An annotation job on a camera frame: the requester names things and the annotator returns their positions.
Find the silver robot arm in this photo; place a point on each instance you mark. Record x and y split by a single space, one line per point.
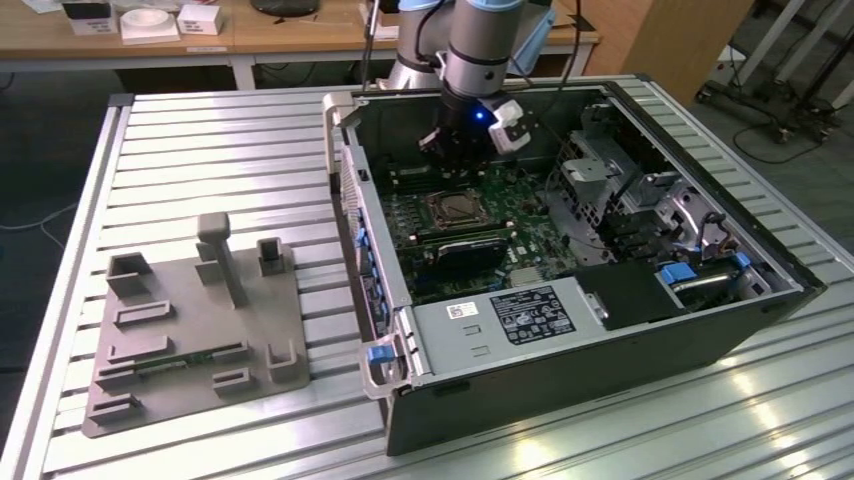
474 55

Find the CPU socket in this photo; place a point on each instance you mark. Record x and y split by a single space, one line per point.
467 225

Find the black drive bay cover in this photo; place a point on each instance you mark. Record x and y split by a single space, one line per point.
627 295

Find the green RAM stick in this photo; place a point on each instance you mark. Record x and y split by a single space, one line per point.
173 363
460 239

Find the grey metal drive cage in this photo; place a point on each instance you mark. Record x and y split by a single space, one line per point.
587 175

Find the green motherboard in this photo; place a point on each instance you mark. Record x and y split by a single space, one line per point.
534 240

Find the black graphics card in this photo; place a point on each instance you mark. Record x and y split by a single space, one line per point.
467 260

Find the silver chipset heatsink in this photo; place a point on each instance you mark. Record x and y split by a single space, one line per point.
526 276

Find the wooden desk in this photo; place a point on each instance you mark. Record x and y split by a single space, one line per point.
300 37

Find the wooden cabinet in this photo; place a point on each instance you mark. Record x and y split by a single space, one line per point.
674 50

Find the black round object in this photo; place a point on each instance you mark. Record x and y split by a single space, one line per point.
283 6

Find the silver power supply unit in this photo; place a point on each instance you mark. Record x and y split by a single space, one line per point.
460 345

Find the blue disk carrier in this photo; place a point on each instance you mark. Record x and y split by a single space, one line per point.
676 275

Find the blue case latch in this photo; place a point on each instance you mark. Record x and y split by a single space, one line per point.
379 354

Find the white labelled box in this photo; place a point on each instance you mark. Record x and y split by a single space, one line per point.
200 22

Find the wheeled equipment stand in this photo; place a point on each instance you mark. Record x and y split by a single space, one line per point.
759 50

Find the black open PC case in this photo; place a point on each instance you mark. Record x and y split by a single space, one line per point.
567 390

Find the white round holder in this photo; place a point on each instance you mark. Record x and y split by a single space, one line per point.
149 32

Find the grey parts rack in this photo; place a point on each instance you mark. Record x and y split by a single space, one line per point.
193 310

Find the white box with black top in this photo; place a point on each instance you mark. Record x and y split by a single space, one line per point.
89 25

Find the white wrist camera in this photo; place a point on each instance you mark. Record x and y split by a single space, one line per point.
512 125

